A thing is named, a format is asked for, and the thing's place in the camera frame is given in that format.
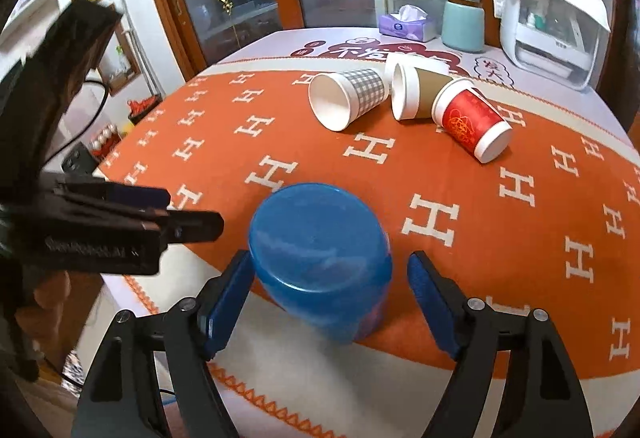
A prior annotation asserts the white countertop appliance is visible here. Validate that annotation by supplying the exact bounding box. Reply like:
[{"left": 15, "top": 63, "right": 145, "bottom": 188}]
[{"left": 500, "top": 0, "right": 602, "bottom": 91}]

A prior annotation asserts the grey checkered paper cup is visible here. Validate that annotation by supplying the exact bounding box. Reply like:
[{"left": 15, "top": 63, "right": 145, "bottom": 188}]
[{"left": 308, "top": 68, "right": 388, "bottom": 132}]

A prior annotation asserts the purple tissue pack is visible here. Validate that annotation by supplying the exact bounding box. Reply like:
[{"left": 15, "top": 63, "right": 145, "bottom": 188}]
[{"left": 378, "top": 4, "right": 437, "bottom": 42}]

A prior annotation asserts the orange H-pattern tablecloth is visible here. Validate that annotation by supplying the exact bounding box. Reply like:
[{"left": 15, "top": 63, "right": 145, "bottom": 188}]
[{"left": 101, "top": 56, "right": 639, "bottom": 437}]

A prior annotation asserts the red paper cup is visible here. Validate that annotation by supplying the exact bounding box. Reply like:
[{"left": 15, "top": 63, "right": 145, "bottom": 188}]
[{"left": 432, "top": 78, "right": 512, "bottom": 164}]

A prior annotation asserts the brown sleeve paper cup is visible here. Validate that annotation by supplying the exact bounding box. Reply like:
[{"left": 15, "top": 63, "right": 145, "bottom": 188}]
[{"left": 390, "top": 58, "right": 454, "bottom": 121}]

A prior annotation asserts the blue plastic cup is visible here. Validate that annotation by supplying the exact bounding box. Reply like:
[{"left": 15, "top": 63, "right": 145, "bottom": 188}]
[{"left": 247, "top": 183, "right": 393, "bottom": 343}]

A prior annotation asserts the white paper cup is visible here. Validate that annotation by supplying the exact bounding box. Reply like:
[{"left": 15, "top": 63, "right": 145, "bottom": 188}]
[{"left": 383, "top": 53, "right": 449, "bottom": 83}]

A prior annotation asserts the teal canister brown lid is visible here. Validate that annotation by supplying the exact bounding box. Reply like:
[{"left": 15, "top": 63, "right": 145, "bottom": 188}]
[{"left": 442, "top": 0, "right": 485, "bottom": 53}]

